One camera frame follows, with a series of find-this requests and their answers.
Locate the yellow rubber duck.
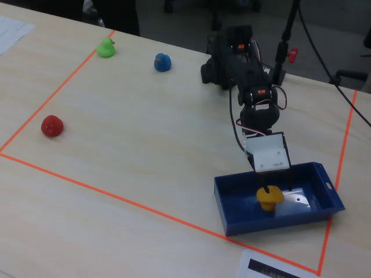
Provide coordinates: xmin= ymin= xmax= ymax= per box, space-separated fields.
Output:
xmin=256 ymin=185 xmax=285 ymax=213

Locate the orange tape strip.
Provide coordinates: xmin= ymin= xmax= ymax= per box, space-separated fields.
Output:
xmin=317 ymin=90 xmax=358 ymax=276
xmin=0 ymin=30 xmax=117 ymax=153
xmin=0 ymin=152 xmax=321 ymax=276

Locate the blue rubber duck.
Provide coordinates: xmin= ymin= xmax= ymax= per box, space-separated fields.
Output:
xmin=153 ymin=53 xmax=172 ymax=72

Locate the dark chair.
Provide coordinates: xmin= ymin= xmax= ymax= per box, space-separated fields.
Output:
xmin=92 ymin=0 xmax=141 ymax=37

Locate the black camera stand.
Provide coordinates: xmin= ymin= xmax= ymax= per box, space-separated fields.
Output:
xmin=265 ymin=0 xmax=301 ymax=86

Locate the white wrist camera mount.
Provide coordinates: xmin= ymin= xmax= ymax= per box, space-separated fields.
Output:
xmin=242 ymin=131 xmax=292 ymax=174

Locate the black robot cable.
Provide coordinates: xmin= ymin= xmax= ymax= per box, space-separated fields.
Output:
xmin=229 ymin=83 xmax=248 ymax=153

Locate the green rubber duck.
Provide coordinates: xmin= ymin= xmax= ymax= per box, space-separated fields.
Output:
xmin=96 ymin=37 xmax=117 ymax=58

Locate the long black cable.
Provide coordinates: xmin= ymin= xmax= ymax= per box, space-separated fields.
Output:
xmin=297 ymin=1 xmax=371 ymax=128

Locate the white paper with black bar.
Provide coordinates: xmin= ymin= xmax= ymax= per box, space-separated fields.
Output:
xmin=237 ymin=249 xmax=319 ymax=278

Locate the red rubber duck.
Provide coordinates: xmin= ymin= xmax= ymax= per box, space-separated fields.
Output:
xmin=41 ymin=115 xmax=64 ymax=137

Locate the white printed paper sheet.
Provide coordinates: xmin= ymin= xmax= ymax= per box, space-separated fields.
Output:
xmin=0 ymin=15 xmax=37 ymax=56

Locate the blue plastic box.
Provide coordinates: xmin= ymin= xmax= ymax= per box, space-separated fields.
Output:
xmin=213 ymin=161 xmax=346 ymax=237

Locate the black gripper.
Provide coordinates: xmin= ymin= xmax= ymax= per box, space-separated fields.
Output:
xmin=239 ymin=101 xmax=294 ymax=196

